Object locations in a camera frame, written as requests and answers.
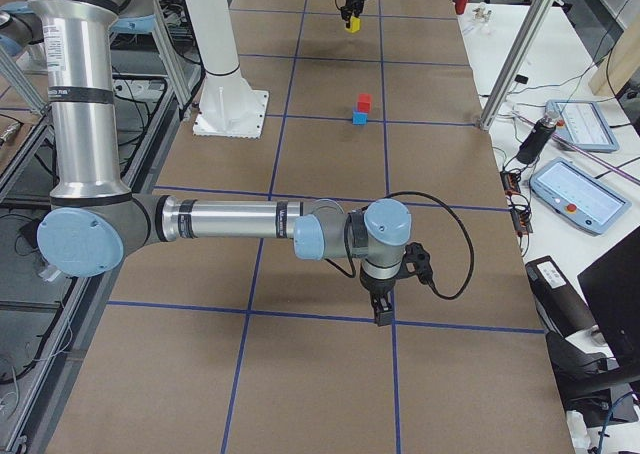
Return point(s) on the yellow block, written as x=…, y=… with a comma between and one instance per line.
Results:
x=353, y=25

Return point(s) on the red block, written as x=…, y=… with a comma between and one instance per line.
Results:
x=364, y=103

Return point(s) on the blue block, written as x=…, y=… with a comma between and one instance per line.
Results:
x=359, y=117

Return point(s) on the black label printer box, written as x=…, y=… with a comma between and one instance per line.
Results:
x=561, y=303

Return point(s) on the small black square pad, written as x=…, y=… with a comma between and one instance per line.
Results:
x=521, y=79

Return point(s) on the black water bottle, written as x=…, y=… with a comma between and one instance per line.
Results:
x=540, y=134

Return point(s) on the near teach pendant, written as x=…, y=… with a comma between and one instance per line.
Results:
x=578, y=197

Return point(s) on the teach pendant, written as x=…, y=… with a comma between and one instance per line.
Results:
x=578, y=197
x=583, y=124

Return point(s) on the black monitor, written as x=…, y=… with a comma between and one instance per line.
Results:
x=611, y=289

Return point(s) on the far teach pendant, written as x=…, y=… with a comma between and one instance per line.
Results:
x=583, y=124

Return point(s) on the wooden board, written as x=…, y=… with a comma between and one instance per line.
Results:
x=620, y=65

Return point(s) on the white camera stand pillar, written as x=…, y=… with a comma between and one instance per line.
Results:
x=228, y=106

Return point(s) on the aluminium frame post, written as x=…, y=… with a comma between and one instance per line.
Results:
x=531, y=24

